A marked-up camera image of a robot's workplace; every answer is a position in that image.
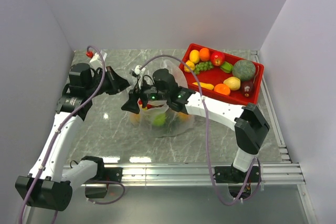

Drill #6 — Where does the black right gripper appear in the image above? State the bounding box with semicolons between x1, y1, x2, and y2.
122;77;170;114

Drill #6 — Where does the green fake apple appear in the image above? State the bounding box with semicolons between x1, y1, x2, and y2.
152;113;166;126

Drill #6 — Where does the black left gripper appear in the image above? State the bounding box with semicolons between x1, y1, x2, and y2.
86;66;132;98

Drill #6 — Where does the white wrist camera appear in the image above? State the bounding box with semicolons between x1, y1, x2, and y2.
130;65;145;88
86;51;102;70

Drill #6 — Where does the aluminium mounting rail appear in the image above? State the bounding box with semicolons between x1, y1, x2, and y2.
28;163;307;188

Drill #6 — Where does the green fake cantaloupe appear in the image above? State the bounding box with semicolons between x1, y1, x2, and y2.
232;60;256;81

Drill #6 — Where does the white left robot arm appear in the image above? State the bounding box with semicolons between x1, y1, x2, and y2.
15;63;130;211

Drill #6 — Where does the green fake starfruit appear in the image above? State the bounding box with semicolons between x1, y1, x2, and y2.
220;61;233;73

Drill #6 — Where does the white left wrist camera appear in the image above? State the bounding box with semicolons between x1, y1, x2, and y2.
86;51;102;70

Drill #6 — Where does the pale yellow fake pear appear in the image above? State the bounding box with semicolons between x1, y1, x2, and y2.
223;77;241;91

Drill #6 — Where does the orange fake pineapple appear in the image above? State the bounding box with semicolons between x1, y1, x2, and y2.
177;112;190;122

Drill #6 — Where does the orange fake persimmon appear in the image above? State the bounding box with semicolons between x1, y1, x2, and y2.
213;83;231;95

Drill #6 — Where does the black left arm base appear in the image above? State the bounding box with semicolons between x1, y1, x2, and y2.
85;167;123;200

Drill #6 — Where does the orange fake orange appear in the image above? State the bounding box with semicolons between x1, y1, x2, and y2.
199;47;211;62

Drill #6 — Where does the dark red fake plum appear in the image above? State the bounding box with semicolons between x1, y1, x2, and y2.
240;80;254;98

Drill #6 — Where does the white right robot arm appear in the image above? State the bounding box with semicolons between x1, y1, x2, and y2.
121;69;270;182

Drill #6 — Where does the bumpy yellow fake citron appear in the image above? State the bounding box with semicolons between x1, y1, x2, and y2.
184;60;195;72

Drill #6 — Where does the clear plastic bag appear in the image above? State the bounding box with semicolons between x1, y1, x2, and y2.
133;60;194;137

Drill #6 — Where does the green fake grape bunch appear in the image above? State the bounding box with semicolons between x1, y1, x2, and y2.
194;61;214;75

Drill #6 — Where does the yellow fake lemon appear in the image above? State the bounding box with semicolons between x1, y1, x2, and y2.
189;50;200;64

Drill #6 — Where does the yellow orange fake mango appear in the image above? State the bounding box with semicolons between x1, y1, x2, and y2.
130;113;141;125

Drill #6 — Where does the red fake pomegranate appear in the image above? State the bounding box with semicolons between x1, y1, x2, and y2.
210;51;225;67

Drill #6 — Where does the red plastic tray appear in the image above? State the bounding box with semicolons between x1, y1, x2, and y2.
179;44;265;105

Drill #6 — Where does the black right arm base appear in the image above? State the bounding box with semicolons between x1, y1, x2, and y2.
214;166;261;184

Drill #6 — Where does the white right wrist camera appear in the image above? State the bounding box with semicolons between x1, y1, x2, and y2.
130;65;145;88

